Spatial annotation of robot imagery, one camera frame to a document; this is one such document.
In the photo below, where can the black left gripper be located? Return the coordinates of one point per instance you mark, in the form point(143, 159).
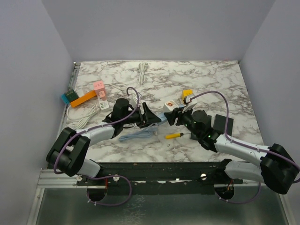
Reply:
point(147, 118)

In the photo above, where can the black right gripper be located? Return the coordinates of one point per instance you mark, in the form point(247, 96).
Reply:
point(172, 116)

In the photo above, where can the light blue power strip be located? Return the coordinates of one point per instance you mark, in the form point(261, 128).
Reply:
point(162, 118)

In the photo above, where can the white tiger cube socket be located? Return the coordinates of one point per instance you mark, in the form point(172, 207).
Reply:
point(169, 106)

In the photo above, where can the yellow cube socket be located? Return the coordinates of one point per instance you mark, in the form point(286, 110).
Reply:
point(186, 93)

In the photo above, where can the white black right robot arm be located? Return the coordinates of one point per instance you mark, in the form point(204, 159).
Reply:
point(272, 166)

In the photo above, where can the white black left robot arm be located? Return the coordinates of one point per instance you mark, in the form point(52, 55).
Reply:
point(68, 153)

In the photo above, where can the teal blue plug block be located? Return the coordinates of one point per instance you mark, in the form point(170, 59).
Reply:
point(69, 96)

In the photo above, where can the black block under box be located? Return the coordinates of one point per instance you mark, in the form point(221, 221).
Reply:
point(193, 137)

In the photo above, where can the black flat block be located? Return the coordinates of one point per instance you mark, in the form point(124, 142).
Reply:
point(219, 124)

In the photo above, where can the white green usb charger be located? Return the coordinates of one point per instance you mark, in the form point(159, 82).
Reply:
point(103, 104)

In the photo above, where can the orange power strip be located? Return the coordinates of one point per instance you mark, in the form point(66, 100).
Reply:
point(83, 99)

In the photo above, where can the yellow handled screwdriver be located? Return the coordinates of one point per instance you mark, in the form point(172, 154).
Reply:
point(171, 136)

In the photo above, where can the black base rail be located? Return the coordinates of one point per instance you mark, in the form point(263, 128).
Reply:
point(162, 178)

